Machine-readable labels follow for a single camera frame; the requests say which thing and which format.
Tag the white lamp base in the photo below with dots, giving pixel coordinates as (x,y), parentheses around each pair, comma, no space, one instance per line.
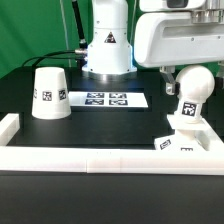
(186,136)

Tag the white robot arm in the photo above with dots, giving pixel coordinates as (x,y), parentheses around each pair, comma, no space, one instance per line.
(110,55)

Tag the white lamp shade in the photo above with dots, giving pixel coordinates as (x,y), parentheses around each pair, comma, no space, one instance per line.
(50,95)

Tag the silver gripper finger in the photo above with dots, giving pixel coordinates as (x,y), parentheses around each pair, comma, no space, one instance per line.
(220,73)
(172,86)

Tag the white lamp bulb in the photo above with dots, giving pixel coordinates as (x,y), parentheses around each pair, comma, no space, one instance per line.
(196,85)

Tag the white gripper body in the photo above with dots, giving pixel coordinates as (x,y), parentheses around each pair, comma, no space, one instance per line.
(171,39)

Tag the white marker sheet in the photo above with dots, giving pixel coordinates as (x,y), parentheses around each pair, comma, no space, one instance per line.
(108,99)

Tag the white U-shaped fence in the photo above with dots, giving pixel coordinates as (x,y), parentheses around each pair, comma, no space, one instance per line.
(210,162)

